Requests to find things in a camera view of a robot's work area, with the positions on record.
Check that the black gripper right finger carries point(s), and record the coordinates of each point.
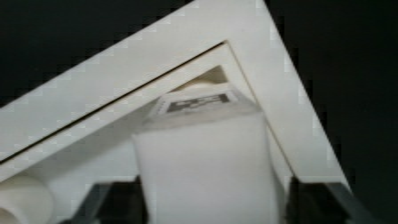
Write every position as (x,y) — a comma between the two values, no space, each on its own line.
(322,204)

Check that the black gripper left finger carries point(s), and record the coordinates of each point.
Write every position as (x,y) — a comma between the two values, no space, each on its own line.
(113,205)

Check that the white table leg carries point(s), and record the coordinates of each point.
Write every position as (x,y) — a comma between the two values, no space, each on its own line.
(203,156)

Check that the white square tabletop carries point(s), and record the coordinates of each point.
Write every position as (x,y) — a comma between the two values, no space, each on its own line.
(210,45)

